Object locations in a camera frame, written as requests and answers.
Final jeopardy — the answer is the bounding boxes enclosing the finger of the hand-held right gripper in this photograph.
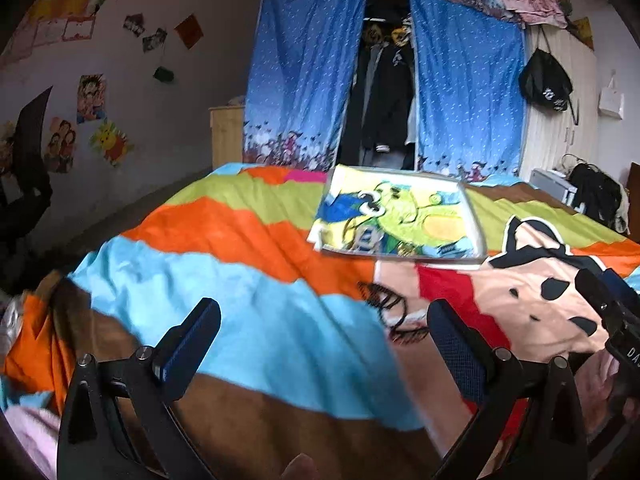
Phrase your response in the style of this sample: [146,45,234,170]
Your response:
[601,268,640,311]
[575,269,626,333]

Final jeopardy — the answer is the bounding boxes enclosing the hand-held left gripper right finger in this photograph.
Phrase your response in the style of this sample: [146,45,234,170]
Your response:
[426,299,590,480]

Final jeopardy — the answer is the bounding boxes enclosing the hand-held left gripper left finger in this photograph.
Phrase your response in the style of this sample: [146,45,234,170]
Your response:
[56,297,222,480]

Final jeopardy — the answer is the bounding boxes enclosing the light blue wrist watch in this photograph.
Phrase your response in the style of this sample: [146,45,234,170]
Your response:
[345,210,388,256]

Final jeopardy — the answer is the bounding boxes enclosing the person's right hand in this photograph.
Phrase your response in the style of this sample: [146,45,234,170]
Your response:
[580,352,632,438]

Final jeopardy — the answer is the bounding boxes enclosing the colourful striped cartoon blanket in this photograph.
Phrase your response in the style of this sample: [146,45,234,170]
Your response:
[0,162,640,480]

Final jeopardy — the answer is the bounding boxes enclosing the pile of black clothing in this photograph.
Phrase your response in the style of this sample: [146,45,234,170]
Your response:
[567,162,631,233]

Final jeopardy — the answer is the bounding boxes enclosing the white side table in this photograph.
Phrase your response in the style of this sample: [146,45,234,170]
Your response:
[529,168,576,201]

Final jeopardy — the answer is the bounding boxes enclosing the green cartoon crayon drawing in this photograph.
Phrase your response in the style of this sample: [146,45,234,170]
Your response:
[312,167,481,258]

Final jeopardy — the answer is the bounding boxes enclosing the white cupboard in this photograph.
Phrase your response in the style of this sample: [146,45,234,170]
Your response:
[520,25,601,196]

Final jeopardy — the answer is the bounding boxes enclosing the white paper bag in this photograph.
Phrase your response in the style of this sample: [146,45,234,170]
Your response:
[598,72,626,120]

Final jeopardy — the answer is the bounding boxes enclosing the light pink cloth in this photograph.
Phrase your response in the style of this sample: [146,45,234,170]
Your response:
[5,405,63,480]

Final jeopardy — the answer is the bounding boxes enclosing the wooden cabinet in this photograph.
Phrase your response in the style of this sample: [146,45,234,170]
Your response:
[209,103,247,171]

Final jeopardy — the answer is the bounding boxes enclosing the yellow bear poster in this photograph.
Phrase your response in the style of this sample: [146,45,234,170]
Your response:
[90,121,135,167]

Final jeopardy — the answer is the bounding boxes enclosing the family cartoon drawing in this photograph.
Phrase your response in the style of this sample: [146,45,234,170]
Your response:
[44,117,78,174]

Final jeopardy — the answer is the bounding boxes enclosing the black office chair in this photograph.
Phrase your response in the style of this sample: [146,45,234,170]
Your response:
[0,86,55,241]

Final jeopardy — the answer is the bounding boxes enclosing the black hanging jacket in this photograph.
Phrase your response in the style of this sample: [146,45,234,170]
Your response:
[350,35,416,156]

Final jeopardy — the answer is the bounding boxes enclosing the anime character poster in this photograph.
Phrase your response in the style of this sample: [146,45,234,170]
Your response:
[76,74,107,124]

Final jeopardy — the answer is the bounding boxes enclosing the colourful child drawing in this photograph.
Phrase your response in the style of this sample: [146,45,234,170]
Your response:
[0,121,18,176]

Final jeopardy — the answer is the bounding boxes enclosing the pink crumpled cloth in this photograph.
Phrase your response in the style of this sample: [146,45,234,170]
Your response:
[492,0,568,28]

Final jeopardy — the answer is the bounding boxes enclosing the red diamond paper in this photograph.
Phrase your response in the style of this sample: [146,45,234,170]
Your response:
[175,14,204,51]

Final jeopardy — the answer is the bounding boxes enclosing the black drawstring bag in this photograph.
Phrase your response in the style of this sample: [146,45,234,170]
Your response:
[518,47,573,113]

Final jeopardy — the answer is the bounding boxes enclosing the group of wall certificates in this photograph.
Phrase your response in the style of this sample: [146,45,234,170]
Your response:
[5,0,108,61]

